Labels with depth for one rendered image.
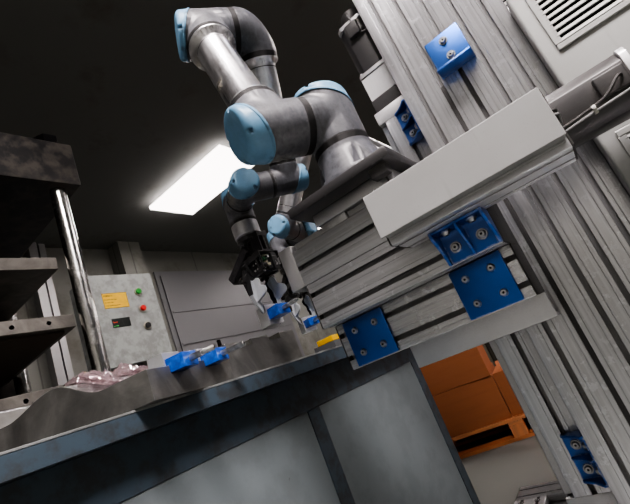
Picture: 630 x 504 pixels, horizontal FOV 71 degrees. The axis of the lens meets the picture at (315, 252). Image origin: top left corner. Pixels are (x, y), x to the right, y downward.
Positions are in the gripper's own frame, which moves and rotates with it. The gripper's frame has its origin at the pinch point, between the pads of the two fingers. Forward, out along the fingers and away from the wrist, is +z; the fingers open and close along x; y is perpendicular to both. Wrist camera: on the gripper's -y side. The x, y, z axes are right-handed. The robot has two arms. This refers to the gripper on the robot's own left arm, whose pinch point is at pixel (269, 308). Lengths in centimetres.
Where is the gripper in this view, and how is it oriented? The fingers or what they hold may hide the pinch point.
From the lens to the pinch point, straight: 117.6
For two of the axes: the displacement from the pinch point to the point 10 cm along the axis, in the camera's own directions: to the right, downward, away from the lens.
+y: 6.6, -4.7, -5.9
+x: 6.6, -0.2, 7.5
